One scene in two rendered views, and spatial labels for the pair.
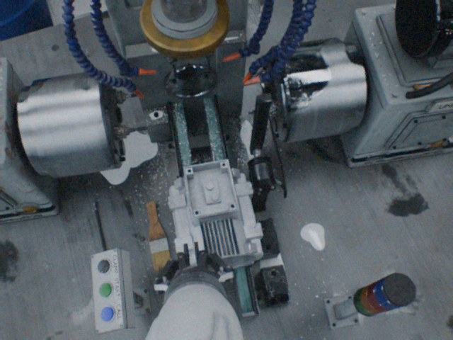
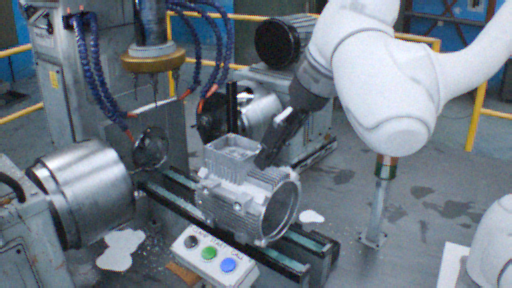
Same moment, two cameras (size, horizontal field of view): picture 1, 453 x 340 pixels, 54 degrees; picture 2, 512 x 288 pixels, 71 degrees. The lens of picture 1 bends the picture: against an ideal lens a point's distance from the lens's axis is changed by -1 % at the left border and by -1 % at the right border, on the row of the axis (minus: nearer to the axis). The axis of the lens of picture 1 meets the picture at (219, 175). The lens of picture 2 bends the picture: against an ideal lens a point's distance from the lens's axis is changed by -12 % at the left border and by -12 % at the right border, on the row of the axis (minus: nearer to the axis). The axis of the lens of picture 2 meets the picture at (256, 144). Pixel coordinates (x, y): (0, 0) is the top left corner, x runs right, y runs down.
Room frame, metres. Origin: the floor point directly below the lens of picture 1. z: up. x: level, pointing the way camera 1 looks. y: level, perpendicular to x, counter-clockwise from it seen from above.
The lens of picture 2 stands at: (-0.36, 0.55, 1.58)
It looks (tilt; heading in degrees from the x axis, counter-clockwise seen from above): 26 degrees down; 319
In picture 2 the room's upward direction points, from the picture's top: straight up
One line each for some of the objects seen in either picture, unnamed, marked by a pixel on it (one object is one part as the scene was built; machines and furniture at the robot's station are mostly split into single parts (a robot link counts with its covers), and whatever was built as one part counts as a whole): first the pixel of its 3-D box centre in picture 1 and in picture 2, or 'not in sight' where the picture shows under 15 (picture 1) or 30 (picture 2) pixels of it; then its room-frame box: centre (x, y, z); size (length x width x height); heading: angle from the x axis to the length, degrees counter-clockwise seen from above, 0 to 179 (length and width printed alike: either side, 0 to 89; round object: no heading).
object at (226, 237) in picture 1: (214, 223); (248, 196); (0.29, 0.01, 1.02); 0.20 x 0.19 x 0.19; 10
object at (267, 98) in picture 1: (259, 127); (232, 122); (0.49, -0.09, 1.12); 0.04 x 0.03 x 0.26; 9
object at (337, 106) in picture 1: (320, 88); (244, 117); (0.65, -0.27, 1.04); 0.41 x 0.25 x 0.25; 99
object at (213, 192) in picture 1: (211, 193); (235, 159); (0.33, 0.02, 1.11); 0.12 x 0.11 x 0.07; 10
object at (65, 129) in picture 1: (56, 127); (63, 201); (0.54, 0.41, 1.04); 0.37 x 0.25 x 0.25; 99
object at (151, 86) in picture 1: (188, 73); (142, 155); (0.75, 0.08, 0.97); 0.30 x 0.11 x 0.34; 99
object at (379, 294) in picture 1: (393, 291); not in sight; (0.11, -0.32, 1.19); 0.06 x 0.06 x 0.04
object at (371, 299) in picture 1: (385, 295); not in sight; (0.11, -0.32, 1.14); 0.06 x 0.06 x 0.04
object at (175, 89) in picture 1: (190, 83); (152, 150); (0.68, 0.07, 1.02); 0.15 x 0.02 x 0.15; 99
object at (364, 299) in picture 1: (377, 297); (388, 152); (0.11, -0.32, 1.10); 0.06 x 0.06 x 0.04
